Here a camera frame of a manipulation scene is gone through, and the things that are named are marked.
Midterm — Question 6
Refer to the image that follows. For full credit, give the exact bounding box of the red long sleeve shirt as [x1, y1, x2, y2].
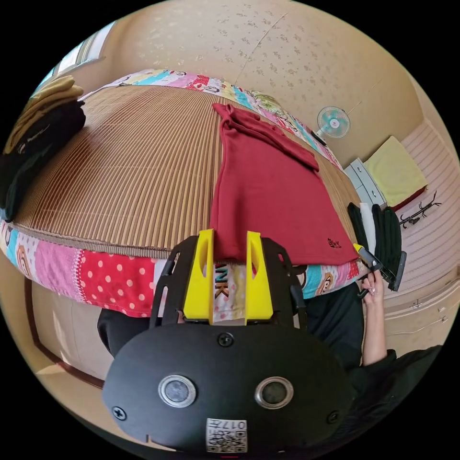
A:
[209, 103, 360, 266]

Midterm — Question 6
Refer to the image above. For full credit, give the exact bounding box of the black and white clothes pile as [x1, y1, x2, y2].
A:
[346, 202, 403, 268]

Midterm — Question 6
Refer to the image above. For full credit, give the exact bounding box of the black coat rack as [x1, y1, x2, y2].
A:
[398, 190, 443, 230]

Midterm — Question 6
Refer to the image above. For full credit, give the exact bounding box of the bed with woven mat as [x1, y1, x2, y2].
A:
[0, 68, 364, 318]

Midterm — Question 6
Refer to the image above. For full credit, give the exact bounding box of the white drawer cupboard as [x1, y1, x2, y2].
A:
[344, 136, 429, 213]

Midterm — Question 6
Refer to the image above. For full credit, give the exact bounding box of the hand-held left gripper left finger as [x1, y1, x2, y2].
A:
[184, 229, 216, 321]

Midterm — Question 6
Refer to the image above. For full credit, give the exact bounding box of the white fan with teal blades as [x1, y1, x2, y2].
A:
[311, 105, 351, 147]

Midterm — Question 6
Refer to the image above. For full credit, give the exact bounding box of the yellow and black clothes pile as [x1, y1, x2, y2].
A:
[0, 74, 87, 222]

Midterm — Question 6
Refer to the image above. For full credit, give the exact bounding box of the window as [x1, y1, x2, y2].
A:
[35, 21, 119, 87]

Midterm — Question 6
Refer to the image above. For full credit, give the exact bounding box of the person's right forearm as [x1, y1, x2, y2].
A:
[360, 301, 391, 366]

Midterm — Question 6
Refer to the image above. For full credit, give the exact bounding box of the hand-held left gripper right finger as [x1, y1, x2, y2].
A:
[246, 231, 273, 321]

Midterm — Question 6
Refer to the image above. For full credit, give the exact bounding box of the person's right hand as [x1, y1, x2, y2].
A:
[360, 270, 385, 307]

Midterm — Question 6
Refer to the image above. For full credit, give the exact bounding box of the cream cupboard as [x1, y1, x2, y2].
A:
[380, 260, 458, 346]

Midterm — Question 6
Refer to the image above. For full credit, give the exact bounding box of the person's body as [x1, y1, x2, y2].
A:
[97, 280, 445, 452]

